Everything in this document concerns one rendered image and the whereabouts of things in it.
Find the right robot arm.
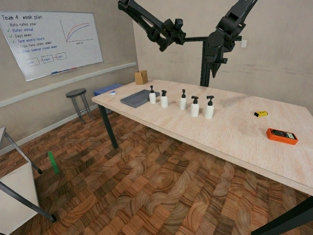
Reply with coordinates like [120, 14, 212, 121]
[118, 0, 183, 50]

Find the orange pocket multimeter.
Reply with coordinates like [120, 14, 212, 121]
[266, 128, 298, 145]

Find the white pump bottle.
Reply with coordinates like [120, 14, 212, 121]
[149, 85, 156, 104]
[190, 96, 199, 117]
[160, 90, 168, 108]
[179, 89, 187, 110]
[204, 95, 214, 119]

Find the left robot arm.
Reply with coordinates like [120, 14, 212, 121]
[205, 0, 258, 62]

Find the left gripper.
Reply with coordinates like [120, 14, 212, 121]
[204, 58, 228, 78]

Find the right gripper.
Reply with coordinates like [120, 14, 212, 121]
[171, 32, 186, 45]

